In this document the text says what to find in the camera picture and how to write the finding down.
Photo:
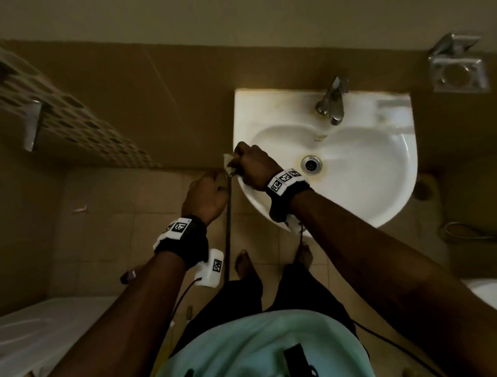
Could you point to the black right wrist band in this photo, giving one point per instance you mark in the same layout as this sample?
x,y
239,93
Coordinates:
x,y
289,196

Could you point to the person's left forearm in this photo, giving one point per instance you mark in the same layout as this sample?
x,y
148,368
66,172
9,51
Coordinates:
x,y
124,322

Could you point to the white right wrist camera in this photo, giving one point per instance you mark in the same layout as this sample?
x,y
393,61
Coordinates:
x,y
295,226

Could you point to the white wash basin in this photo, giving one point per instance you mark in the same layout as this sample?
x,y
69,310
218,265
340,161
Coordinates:
x,y
369,174

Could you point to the black left wrist band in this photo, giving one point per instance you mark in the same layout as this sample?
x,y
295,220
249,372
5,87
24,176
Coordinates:
x,y
184,242

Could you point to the person's left hand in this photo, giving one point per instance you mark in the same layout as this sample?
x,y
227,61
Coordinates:
x,y
205,198

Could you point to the person's right hand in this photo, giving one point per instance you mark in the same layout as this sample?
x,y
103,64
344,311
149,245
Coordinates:
x,y
256,167

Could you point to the chrome basin tap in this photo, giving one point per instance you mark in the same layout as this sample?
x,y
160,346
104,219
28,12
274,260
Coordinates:
x,y
334,101

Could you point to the small tan floor object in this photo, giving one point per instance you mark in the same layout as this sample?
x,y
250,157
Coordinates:
x,y
189,313

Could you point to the white toilet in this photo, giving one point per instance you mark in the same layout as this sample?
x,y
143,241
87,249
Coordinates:
x,y
483,293

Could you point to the teal shirt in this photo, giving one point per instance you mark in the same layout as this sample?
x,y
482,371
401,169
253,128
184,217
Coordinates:
x,y
240,345

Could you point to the grey cleaning cloth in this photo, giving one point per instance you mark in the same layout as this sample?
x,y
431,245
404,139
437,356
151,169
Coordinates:
x,y
229,163

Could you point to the purple shower gel bottle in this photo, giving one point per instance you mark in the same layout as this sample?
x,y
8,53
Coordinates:
x,y
128,277

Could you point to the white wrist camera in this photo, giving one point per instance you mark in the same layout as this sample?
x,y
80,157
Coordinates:
x,y
295,226
211,270

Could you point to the person's foot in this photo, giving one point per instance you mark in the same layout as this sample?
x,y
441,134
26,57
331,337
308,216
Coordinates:
x,y
243,264
304,254

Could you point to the person's left foot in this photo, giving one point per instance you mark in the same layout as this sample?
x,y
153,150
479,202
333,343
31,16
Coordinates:
x,y
243,264

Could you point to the person's right foot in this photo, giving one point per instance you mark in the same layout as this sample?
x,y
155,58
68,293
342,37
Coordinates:
x,y
304,254

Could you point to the black clip-on device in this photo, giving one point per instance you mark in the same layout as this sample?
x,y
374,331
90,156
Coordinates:
x,y
299,361

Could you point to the white plastic appliance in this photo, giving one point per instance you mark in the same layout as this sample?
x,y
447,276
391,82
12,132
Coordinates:
x,y
50,330

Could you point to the dark round floor drain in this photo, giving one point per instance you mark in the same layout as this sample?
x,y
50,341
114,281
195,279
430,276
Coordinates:
x,y
421,190

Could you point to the black wrist band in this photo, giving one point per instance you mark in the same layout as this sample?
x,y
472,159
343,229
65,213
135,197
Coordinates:
x,y
289,196
184,242

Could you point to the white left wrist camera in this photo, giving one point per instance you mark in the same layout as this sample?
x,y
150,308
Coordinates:
x,y
211,270

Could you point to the pale floor scrap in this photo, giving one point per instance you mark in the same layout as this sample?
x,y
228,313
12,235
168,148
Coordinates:
x,y
81,209

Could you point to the black trousers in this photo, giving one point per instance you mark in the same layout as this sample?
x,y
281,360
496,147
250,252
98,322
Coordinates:
x,y
306,291

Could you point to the chrome wall tap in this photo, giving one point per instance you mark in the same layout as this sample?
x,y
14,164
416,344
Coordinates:
x,y
32,124

